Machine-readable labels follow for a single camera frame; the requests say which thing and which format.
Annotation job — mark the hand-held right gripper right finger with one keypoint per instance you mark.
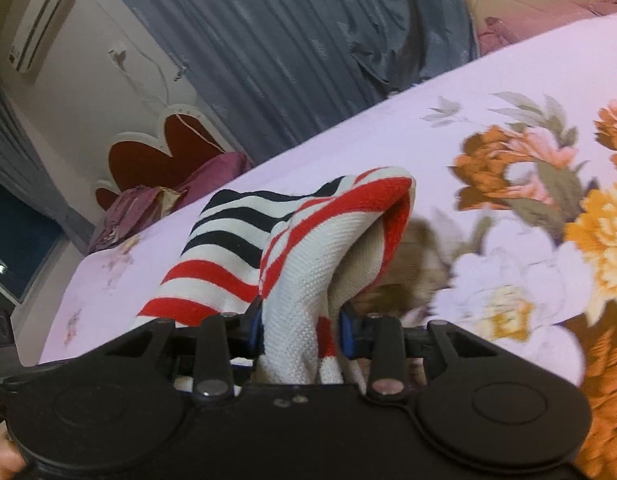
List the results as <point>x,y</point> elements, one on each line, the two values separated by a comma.
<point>346,331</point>

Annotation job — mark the dark window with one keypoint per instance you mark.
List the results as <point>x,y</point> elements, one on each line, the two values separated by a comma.
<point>18,240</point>

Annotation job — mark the person's left hand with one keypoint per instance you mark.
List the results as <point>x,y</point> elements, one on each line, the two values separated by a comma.
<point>3,455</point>

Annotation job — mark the purple pillows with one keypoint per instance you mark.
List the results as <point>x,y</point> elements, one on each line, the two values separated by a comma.
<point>123,210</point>

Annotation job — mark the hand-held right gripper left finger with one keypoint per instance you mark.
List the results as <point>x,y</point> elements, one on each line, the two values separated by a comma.
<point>253,332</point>

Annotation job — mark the red black striped white shirt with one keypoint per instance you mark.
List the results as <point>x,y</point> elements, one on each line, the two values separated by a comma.
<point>298,280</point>

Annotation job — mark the blue-grey curtain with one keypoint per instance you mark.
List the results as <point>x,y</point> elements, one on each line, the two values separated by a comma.
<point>263,35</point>

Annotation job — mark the pink pillow at right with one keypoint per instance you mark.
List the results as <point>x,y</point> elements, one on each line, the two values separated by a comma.
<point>503,32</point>

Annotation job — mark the white air conditioner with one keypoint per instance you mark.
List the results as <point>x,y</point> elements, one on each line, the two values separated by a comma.
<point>43,20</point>

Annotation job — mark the magenta pillow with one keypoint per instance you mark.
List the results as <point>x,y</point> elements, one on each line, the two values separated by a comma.
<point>218,170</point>

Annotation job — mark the brown cream-edged headboard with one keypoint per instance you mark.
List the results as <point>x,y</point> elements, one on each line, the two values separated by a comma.
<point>138,160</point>

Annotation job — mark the grey side curtain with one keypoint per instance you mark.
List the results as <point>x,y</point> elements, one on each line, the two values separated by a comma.
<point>18,150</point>

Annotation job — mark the lilac floral bed sheet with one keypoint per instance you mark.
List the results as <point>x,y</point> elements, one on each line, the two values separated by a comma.
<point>388,125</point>

